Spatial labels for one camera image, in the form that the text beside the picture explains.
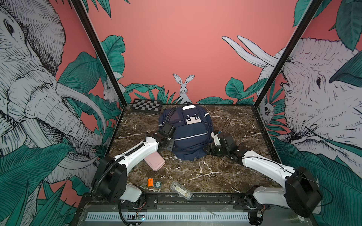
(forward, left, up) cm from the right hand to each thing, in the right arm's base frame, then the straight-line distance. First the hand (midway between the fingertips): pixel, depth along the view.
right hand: (204, 147), depth 83 cm
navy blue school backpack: (+11, +6, -4) cm, 13 cm away
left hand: (+4, +21, -1) cm, 22 cm away
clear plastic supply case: (-22, +13, -9) cm, 27 cm away
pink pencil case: (-6, +30, -8) cm, 32 cm away
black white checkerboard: (+41, +44, -6) cm, 61 cm away
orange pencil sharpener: (-18, +31, -8) cm, 37 cm away
